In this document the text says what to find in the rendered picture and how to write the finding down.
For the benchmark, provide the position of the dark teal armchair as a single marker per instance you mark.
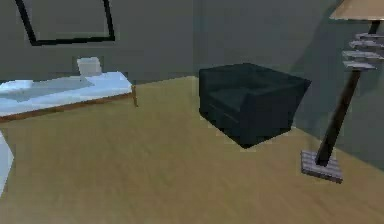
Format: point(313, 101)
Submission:
point(253, 103)

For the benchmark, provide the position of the white pillow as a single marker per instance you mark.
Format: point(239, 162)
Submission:
point(89, 66)

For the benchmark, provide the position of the floor lamp beige shade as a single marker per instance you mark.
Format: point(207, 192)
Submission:
point(336, 120)

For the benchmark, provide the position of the white furniture corner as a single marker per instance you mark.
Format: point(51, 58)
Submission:
point(4, 160)

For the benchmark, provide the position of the pale blue bed wooden frame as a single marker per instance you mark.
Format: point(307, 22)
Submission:
point(66, 93)

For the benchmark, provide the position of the black framed wall picture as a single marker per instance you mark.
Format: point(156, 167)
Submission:
point(32, 39)

